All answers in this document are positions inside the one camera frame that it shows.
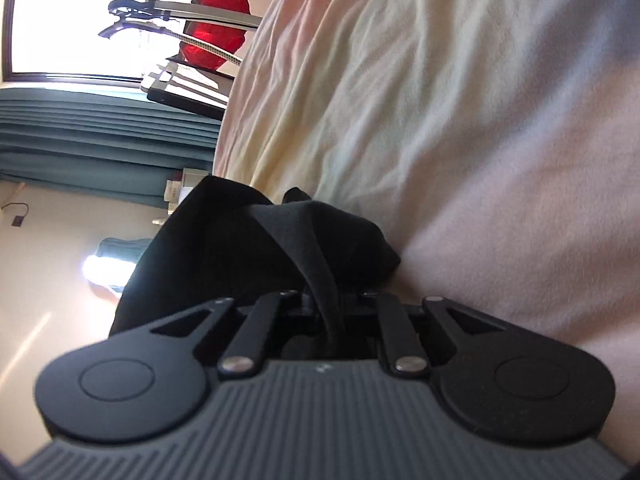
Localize black elastic-waist shorts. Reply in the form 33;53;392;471
107;175;403;361

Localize teal towel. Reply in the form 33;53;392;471
95;237;151;296

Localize black framed rack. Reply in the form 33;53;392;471
142;57;236;111

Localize teal curtain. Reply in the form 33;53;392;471
0;85;223;208

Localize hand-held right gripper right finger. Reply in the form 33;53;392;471
350;292;506;378

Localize black framed window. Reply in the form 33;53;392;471
0;0;211;83

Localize garment steamer with silver pole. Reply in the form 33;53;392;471
97;0;263;68

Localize pastel bed sheet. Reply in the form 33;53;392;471
212;0;640;461

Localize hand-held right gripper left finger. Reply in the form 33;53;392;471
150;291;316;380

